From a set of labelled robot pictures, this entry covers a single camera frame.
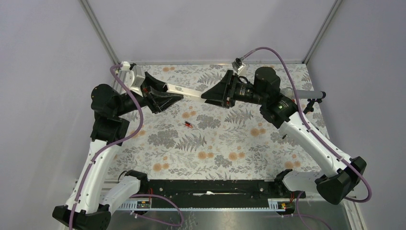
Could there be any white remote control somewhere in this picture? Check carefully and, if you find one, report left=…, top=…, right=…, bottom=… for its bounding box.
left=163, top=83, right=206, bottom=103

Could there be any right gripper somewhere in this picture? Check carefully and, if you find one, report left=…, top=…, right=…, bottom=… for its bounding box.
left=201, top=69, right=266, bottom=109

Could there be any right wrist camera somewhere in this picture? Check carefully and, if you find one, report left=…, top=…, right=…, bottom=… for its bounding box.
left=232, top=58, right=247, bottom=76

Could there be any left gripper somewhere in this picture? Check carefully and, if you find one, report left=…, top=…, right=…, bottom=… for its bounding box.
left=115, top=72, right=184, bottom=116

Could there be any grey microphone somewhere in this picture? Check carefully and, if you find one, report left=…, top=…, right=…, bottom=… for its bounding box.
left=280, top=87, right=326, bottom=99

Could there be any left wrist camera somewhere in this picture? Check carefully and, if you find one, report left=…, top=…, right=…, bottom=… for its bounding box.
left=128, top=65, right=146, bottom=96

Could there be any red black battery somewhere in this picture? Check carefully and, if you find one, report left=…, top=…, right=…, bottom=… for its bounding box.
left=185, top=121, right=193, bottom=128

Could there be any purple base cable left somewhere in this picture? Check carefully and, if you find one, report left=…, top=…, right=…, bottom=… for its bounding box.
left=130, top=193, right=185, bottom=227

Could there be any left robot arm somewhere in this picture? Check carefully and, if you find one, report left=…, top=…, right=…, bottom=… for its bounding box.
left=52, top=66, right=186, bottom=230

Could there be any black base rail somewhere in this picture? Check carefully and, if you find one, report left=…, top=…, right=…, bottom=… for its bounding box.
left=139, top=180, right=306, bottom=209

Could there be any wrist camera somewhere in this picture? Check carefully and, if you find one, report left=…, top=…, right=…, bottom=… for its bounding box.
left=232, top=58, right=247, bottom=76
left=128, top=65, right=146, bottom=96

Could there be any floral table mat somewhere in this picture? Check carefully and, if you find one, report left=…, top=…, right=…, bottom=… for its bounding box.
left=104, top=63, right=330, bottom=182

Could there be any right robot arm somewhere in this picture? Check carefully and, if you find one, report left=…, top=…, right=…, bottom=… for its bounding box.
left=201, top=67, right=367, bottom=205

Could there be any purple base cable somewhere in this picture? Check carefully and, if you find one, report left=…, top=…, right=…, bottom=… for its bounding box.
left=130, top=193, right=185, bottom=227
left=282, top=189, right=334, bottom=230

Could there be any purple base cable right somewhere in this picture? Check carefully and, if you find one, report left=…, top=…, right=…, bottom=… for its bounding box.
left=282, top=189, right=334, bottom=230

